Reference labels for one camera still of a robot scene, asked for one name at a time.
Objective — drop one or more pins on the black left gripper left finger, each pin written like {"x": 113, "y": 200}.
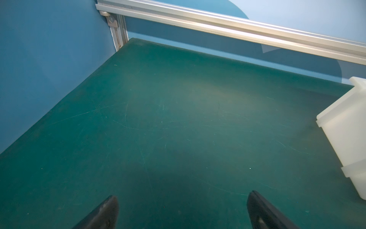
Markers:
{"x": 104, "y": 216}

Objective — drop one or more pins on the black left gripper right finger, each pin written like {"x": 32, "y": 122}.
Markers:
{"x": 264, "y": 215}

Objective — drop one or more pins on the white left bin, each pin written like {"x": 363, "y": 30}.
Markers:
{"x": 344, "y": 124}

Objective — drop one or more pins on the aluminium back rail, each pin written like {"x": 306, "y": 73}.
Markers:
{"x": 239, "y": 28}

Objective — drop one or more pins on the aluminium left corner post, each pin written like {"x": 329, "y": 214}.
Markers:
{"x": 118, "y": 28}

